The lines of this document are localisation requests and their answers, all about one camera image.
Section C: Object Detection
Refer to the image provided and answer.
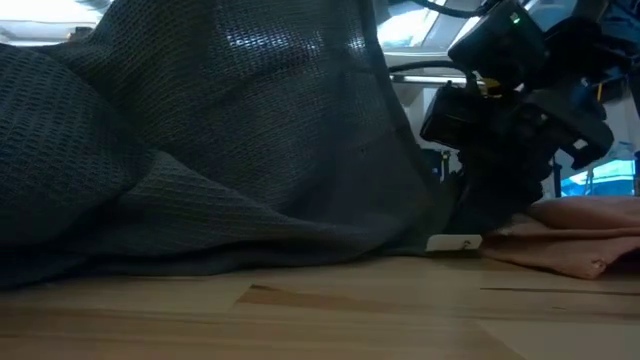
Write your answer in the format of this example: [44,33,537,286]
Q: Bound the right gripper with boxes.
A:
[419,83,615,235]

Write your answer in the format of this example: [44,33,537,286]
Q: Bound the pink towel white stripes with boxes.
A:
[479,195,640,281]

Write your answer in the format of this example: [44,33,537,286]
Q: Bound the grey waffle towel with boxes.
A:
[0,0,484,291]

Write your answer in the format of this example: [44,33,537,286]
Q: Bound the long light strip bar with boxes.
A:
[392,73,486,85]

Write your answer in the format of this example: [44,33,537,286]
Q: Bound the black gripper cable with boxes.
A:
[388,58,469,75]

